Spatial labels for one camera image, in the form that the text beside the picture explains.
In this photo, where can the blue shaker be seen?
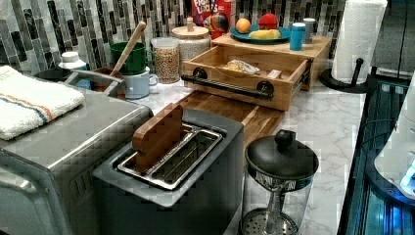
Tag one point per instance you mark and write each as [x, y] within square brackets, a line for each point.
[297, 36]

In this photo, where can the glass french press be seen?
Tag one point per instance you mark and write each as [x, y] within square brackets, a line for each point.
[277, 180]

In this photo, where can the grey two-slot toaster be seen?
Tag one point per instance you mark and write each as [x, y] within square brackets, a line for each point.
[202, 204]

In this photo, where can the glass jar of grains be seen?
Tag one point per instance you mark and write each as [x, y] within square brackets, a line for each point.
[166, 59]

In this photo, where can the green mug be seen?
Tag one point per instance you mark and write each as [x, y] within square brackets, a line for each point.
[137, 61]

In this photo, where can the large jar with wooden lid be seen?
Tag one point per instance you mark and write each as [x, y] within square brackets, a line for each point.
[193, 41]

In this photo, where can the Froot Loops cereal box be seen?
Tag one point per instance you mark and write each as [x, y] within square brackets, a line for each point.
[214, 15]

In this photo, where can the white capped bottle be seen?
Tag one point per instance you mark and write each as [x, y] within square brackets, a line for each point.
[71, 61]

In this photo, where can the plastic wrapped food packet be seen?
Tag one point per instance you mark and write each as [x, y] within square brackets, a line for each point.
[237, 65]

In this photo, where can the stainless toaster oven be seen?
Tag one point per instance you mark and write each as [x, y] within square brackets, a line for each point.
[47, 174]

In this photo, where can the orange fruit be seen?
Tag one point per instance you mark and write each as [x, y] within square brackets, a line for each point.
[243, 25]

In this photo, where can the light blue mug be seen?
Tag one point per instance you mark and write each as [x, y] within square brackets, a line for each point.
[138, 85]

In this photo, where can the teal plate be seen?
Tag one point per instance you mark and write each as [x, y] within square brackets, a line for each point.
[244, 37]

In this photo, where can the grey shaker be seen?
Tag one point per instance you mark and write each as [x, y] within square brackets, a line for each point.
[309, 27]

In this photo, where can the paper towel roll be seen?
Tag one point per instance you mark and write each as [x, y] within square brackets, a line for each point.
[357, 38]

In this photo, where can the black paper towel holder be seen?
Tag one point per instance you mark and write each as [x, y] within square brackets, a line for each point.
[351, 87]

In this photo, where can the wooden toast slice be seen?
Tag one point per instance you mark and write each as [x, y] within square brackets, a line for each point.
[157, 136]

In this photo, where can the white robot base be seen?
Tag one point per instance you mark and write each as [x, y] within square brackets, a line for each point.
[396, 161]

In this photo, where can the wooden cutting board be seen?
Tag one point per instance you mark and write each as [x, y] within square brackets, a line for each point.
[258, 121]

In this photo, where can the red apple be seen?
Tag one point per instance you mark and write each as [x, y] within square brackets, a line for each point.
[268, 21]

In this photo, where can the wooden drawer cabinet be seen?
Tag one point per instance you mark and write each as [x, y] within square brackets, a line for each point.
[317, 52]

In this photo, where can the yellow banana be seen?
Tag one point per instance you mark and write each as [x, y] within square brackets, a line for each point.
[265, 34]

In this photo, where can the striped white towel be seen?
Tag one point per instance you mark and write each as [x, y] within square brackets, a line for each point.
[27, 103]

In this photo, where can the wooden spoon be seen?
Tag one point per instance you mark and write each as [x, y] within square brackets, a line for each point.
[138, 31]

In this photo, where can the wooden drawer with black handle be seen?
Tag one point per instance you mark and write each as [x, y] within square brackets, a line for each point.
[279, 79]

